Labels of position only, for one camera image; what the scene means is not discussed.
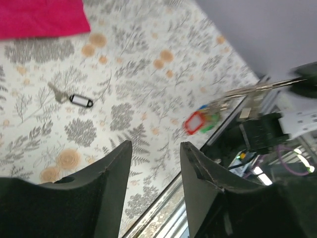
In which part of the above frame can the floral patterned table mat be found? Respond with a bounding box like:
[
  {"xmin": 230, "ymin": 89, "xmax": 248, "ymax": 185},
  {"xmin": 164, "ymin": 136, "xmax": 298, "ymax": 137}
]
[{"xmin": 0, "ymin": 0, "xmax": 258, "ymax": 236}]

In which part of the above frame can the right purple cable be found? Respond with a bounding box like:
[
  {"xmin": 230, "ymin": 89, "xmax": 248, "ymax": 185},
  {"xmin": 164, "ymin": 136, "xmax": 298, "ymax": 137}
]
[{"xmin": 274, "ymin": 145, "xmax": 315, "ymax": 178}]

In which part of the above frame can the folded red cloth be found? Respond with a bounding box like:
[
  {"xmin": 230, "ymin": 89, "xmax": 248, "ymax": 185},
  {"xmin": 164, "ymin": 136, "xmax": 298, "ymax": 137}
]
[{"xmin": 0, "ymin": 0, "xmax": 91, "ymax": 40}]

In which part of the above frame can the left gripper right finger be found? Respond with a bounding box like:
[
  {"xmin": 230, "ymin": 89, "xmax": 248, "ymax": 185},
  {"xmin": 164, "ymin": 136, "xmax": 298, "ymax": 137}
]
[{"xmin": 180, "ymin": 142, "xmax": 317, "ymax": 238}]

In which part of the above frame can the keyring with coloured tags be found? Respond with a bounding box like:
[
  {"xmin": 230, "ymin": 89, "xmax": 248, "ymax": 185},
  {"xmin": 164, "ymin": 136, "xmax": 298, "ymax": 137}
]
[{"xmin": 183, "ymin": 78, "xmax": 304, "ymax": 135}]

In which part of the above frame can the key with black tag centre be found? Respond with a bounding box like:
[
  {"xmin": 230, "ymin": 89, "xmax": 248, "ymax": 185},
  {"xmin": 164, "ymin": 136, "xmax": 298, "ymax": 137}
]
[{"xmin": 48, "ymin": 82, "xmax": 94, "ymax": 108}]

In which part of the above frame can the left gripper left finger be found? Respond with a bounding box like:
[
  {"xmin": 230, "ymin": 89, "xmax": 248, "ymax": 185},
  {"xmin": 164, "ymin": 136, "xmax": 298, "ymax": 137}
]
[{"xmin": 0, "ymin": 140, "xmax": 133, "ymax": 238}]

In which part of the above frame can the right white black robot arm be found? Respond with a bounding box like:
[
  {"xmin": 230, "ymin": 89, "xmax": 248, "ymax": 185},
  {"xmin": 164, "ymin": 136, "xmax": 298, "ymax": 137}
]
[{"xmin": 239, "ymin": 62, "xmax": 317, "ymax": 154}]

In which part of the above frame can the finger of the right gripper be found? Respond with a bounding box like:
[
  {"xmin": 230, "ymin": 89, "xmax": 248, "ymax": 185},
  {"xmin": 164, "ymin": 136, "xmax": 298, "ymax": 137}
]
[{"xmin": 289, "ymin": 62, "xmax": 317, "ymax": 98}]

